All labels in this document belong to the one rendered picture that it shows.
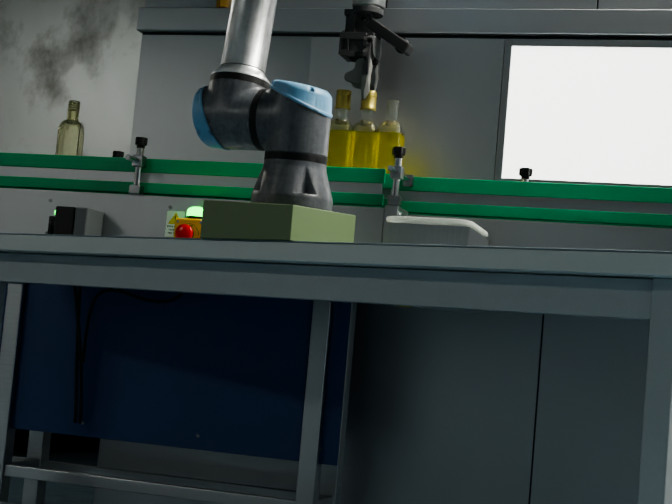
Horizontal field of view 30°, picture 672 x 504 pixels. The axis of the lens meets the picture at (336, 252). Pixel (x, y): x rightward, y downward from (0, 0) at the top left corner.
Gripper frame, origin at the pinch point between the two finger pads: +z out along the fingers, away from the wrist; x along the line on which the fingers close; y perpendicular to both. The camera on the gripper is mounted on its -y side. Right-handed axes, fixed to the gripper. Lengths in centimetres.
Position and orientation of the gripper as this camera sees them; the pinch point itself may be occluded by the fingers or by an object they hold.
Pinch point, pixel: (369, 95)
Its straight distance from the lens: 287.2
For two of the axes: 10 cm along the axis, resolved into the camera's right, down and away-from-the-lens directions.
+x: -2.9, -1.0, -9.5
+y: -9.5, -0.6, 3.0
